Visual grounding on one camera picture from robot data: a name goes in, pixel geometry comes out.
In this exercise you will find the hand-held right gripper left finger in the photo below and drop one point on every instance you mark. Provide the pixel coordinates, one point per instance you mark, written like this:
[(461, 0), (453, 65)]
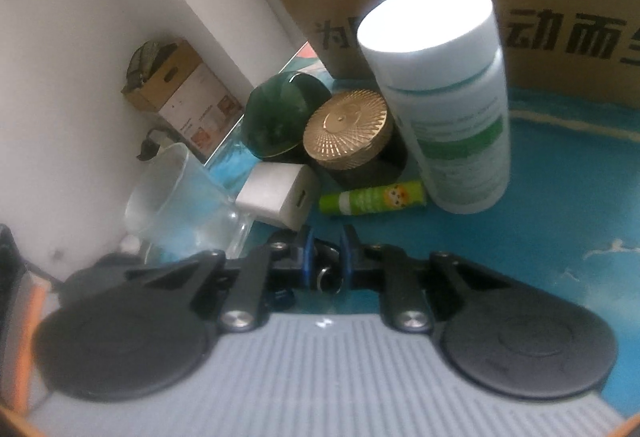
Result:
[(307, 262)]

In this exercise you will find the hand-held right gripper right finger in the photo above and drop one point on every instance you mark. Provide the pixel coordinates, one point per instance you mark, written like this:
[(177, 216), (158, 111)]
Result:
[(346, 267)]

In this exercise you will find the green lip balm tube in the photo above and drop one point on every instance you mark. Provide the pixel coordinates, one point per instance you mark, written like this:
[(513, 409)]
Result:
[(375, 199)]

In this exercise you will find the white charger adapter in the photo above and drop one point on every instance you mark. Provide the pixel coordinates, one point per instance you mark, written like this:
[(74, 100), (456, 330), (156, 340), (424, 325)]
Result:
[(275, 194)]

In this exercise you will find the gold-lidded black jar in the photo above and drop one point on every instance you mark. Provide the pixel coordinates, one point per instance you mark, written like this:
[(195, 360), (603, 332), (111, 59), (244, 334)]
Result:
[(345, 122)]

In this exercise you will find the green glossy round jar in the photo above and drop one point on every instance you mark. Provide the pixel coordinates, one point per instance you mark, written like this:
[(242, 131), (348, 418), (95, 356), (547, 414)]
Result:
[(280, 117)]

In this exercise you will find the white pill bottle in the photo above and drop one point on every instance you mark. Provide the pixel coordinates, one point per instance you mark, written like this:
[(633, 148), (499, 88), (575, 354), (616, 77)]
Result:
[(450, 117)]

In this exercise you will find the white-labelled cardboard box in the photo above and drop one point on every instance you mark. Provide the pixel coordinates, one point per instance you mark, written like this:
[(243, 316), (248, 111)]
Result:
[(195, 87)]

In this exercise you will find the beach print floor mat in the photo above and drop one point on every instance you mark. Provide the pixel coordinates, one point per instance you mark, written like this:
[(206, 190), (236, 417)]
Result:
[(550, 217)]

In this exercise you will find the olive bag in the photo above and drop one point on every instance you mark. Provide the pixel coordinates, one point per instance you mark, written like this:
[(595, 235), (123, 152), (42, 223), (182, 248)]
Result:
[(145, 64)]

